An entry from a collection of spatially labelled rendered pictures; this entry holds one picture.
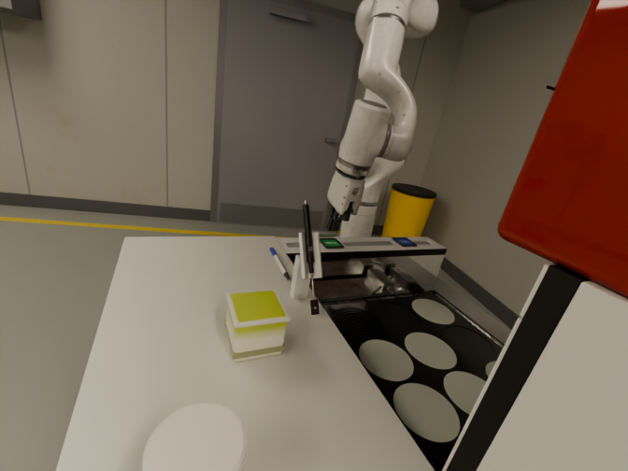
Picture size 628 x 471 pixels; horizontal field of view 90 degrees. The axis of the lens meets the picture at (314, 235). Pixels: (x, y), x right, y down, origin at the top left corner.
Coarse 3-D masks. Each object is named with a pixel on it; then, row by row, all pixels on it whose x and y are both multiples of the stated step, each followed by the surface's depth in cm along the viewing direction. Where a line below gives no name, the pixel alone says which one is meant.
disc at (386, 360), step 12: (360, 348) 59; (372, 348) 59; (384, 348) 60; (396, 348) 60; (372, 360) 56; (384, 360) 57; (396, 360) 57; (408, 360) 58; (372, 372) 54; (384, 372) 54; (396, 372) 54; (408, 372) 55
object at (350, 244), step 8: (280, 240) 84; (288, 240) 84; (296, 240) 85; (344, 240) 91; (352, 240) 92; (360, 240) 93; (368, 240) 95; (376, 240) 96; (384, 240) 97; (392, 240) 98; (416, 240) 102; (424, 240) 103; (432, 240) 104; (288, 248) 80; (296, 248) 81; (344, 248) 86; (352, 248) 87; (360, 248) 88; (368, 248) 89; (376, 248) 90; (384, 248) 91; (392, 248) 92; (400, 248) 93; (408, 248) 94; (416, 248) 95; (424, 248) 97; (432, 248) 98; (440, 248) 99
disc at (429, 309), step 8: (416, 304) 77; (424, 304) 77; (432, 304) 78; (440, 304) 79; (424, 312) 74; (432, 312) 74; (440, 312) 75; (448, 312) 76; (432, 320) 71; (440, 320) 72; (448, 320) 72
